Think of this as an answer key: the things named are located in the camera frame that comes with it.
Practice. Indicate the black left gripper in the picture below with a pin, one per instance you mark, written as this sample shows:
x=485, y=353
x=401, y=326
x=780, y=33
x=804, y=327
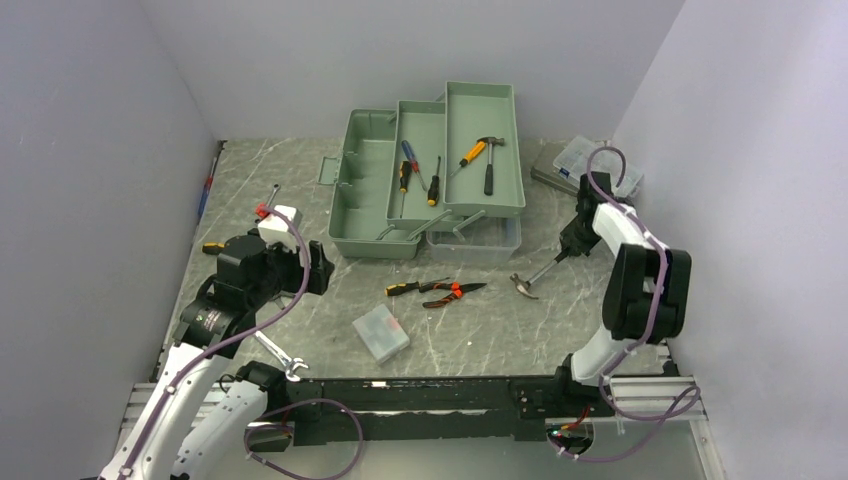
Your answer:
x=320, y=268

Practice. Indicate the yellow black handled screwdriver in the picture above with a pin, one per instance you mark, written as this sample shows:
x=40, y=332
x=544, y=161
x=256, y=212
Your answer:
x=433, y=192

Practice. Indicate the yellow black tool handle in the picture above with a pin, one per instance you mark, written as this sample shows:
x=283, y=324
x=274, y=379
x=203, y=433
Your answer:
x=213, y=248

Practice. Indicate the black handled hammer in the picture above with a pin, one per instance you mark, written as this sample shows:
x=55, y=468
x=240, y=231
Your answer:
x=491, y=143

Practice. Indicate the small silver wrench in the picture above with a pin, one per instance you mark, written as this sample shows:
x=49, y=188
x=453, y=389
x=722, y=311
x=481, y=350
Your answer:
x=273, y=194

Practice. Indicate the aluminium frame rail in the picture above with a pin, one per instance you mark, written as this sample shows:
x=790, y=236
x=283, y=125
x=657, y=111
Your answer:
x=634, y=396

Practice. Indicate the orange black long nose pliers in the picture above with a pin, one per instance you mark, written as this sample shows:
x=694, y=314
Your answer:
x=455, y=292

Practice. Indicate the blue red tool at wall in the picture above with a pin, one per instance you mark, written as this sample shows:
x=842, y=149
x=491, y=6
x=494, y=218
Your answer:
x=209, y=180

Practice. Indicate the silver combination wrench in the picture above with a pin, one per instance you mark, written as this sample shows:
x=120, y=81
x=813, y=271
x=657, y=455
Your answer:
x=281, y=354

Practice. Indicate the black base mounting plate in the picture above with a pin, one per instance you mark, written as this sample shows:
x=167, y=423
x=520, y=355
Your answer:
x=520, y=407

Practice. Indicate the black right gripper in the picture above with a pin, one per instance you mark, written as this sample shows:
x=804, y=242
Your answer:
x=568, y=241

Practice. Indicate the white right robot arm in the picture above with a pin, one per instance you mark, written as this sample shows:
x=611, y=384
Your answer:
x=646, y=297

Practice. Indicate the small clear screw box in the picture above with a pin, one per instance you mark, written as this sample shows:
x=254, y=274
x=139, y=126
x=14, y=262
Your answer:
x=381, y=333

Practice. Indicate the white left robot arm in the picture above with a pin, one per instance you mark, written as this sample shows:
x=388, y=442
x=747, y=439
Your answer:
x=168, y=441

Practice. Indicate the orange handled screwdriver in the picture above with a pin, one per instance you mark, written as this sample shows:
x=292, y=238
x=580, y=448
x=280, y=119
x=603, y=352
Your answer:
x=470, y=156

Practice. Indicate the small yellow black screwdriver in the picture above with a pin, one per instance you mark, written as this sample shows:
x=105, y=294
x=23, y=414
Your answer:
x=407, y=288

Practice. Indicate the green toolbox with clear lid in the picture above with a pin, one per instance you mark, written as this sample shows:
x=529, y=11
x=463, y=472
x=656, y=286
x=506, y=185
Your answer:
x=465, y=225

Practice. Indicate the blue red handled screwdriver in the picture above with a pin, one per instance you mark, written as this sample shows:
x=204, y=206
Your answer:
x=412, y=159

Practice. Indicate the small claw hammer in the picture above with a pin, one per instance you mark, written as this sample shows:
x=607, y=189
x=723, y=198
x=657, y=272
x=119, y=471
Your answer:
x=524, y=286

